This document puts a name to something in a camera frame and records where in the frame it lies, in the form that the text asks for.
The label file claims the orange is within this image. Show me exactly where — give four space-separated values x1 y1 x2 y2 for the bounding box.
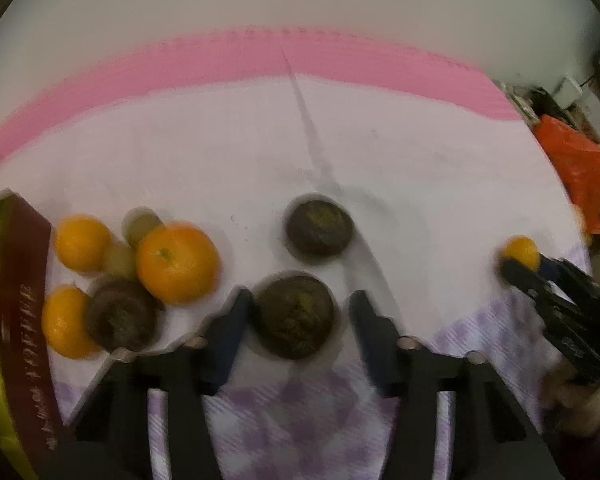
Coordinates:
54 214 114 274
135 222 222 306
498 235 541 272
42 285 100 360

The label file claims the dark passion fruit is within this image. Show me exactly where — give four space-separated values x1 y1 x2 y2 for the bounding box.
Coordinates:
285 198 354 259
250 273 337 361

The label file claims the person's right hand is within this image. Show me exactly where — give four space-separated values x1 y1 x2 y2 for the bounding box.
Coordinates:
540 359 600 437

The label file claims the gold metal tin tray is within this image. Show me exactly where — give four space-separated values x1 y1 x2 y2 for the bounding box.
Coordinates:
0 191 64 479

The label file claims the orange plastic bag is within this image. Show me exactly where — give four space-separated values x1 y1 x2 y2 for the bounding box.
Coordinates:
533 115 600 235

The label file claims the dark passion fruit among oranges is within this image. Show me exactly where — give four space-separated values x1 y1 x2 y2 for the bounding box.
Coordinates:
83 278 164 353

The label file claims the small brown fruit lower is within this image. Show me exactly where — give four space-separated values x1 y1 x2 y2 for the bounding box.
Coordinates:
102 243 136 280

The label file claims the small brown fruit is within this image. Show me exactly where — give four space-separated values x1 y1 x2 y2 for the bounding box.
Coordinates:
102 243 136 280
122 207 162 248

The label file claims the small brown fruit upper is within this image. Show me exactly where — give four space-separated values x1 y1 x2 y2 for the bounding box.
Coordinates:
122 207 162 248

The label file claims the pink and purple tablecloth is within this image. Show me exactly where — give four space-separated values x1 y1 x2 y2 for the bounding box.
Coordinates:
0 29 586 479

